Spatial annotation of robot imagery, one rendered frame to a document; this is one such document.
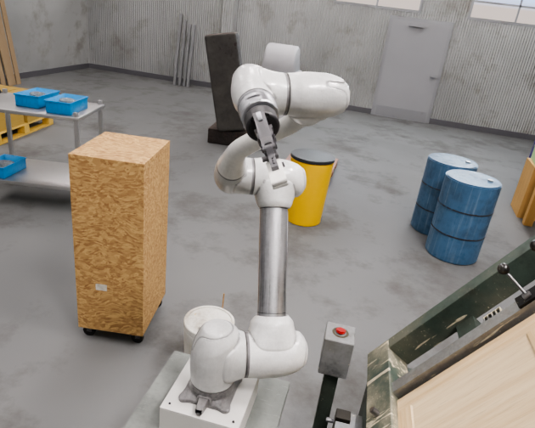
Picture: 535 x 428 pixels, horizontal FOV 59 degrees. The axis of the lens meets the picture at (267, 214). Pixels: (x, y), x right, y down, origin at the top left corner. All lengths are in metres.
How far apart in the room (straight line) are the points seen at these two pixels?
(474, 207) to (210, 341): 3.56
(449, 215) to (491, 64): 7.21
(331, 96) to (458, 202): 3.66
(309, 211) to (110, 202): 2.63
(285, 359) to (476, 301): 0.75
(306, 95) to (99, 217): 1.92
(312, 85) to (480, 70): 10.58
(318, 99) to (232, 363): 0.89
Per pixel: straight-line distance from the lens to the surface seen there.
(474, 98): 11.73
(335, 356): 2.00
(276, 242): 1.63
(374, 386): 1.94
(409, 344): 2.03
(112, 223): 2.84
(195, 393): 1.73
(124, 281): 3.01
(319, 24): 11.59
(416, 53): 11.45
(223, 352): 1.59
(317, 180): 4.81
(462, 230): 4.83
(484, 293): 1.92
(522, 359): 1.59
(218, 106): 7.34
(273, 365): 1.64
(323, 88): 1.16
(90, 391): 3.03
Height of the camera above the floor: 2.12
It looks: 24 degrees down
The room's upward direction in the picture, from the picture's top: 7 degrees clockwise
